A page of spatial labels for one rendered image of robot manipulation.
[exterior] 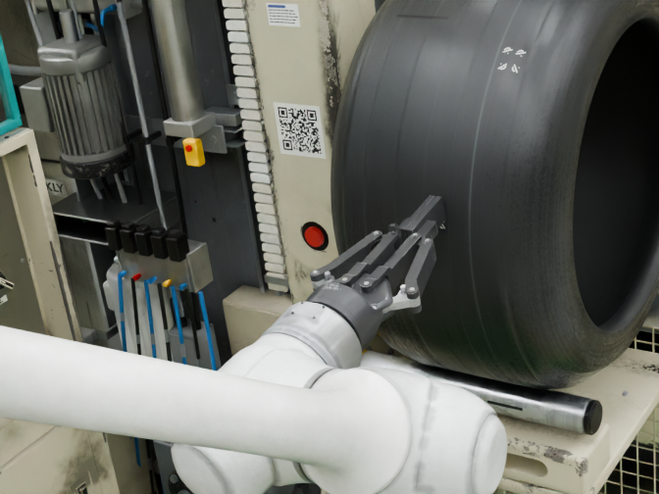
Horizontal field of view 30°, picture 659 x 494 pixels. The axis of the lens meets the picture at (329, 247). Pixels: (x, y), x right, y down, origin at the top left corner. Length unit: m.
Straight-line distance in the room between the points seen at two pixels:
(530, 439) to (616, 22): 0.53
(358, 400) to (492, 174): 0.45
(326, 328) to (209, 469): 0.18
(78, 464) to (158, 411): 1.02
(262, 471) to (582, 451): 0.62
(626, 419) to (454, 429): 0.80
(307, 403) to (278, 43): 0.82
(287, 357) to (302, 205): 0.65
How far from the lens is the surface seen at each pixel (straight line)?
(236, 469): 1.05
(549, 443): 1.60
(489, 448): 0.98
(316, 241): 1.73
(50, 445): 1.83
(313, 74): 1.63
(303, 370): 1.07
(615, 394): 1.80
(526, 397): 1.59
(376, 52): 1.43
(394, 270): 1.25
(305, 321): 1.14
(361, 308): 1.18
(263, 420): 0.89
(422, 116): 1.37
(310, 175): 1.69
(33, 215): 1.76
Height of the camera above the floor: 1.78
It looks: 25 degrees down
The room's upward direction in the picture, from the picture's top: 8 degrees counter-clockwise
